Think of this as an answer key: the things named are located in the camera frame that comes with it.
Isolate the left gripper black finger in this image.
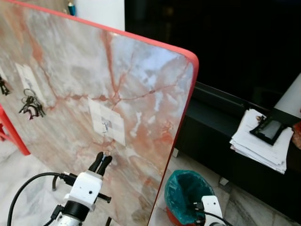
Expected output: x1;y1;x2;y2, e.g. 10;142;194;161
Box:
96;154;113;177
88;151;105;175

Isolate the bunch of metal keys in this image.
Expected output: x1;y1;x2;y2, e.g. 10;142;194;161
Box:
18;88;47;121

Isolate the red waste bin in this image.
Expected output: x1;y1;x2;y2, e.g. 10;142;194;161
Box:
166;206;191;226

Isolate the teal bin liner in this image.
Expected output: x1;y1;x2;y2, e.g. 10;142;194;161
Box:
164;169;217;225

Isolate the red figurine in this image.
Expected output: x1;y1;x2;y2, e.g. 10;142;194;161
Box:
291;121;301;149

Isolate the marble table top red edge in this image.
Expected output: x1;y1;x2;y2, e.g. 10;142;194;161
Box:
0;0;199;226

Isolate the black framed tablet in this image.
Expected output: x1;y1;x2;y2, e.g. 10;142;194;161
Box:
249;116;285;145

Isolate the stack of white papers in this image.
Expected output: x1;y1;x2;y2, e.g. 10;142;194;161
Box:
230;109;295;174

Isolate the dark metal key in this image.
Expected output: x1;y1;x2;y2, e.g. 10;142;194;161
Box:
0;77;11;97

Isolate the black low console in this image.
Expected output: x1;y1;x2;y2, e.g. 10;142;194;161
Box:
175;81;301;223

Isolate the blue capped pen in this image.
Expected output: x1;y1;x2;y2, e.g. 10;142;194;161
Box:
67;1;77;16

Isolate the black television screen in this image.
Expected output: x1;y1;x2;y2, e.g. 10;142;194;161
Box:
125;0;301;110

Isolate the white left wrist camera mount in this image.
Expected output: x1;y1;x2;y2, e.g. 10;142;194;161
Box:
63;170;103;209

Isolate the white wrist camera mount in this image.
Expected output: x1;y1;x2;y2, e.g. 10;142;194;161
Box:
201;195;224;226
63;170;103;209

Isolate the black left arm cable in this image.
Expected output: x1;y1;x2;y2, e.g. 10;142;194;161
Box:
7;171;79;226

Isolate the red frame leg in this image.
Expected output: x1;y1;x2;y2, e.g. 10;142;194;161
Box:
0;105;32;156

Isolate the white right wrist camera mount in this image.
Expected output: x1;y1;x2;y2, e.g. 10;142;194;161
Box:
201;195;224;226

